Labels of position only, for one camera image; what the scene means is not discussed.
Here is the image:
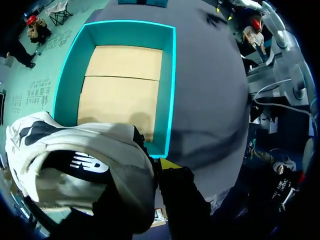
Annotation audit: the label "person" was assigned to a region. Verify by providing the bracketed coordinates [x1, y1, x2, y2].
[249, 147, 305, 213]
[241, 18, 266, 63]
[26, 14, 53, 46]

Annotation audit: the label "white beige sneaker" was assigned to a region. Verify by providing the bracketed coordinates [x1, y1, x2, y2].
[4, 111, 162, 236]

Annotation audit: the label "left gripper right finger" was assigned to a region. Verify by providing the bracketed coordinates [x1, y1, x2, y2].
[159, 157, 213, 240]

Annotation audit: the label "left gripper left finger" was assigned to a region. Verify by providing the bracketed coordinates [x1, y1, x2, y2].
[72, 184, 141, 240]

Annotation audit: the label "white cable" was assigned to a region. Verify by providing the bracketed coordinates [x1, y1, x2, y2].
[253, 78, 314, 119]

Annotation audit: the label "person's legs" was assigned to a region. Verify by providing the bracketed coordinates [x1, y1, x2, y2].
[6, 42, 38, 69]

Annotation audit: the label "blue and black insole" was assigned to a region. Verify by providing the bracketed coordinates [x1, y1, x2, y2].
[43, 149, 113, 181]

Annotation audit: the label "teal shoebox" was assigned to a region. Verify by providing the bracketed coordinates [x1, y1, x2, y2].
[116, 0, 168, 8]
[52, 19, 177, 160]

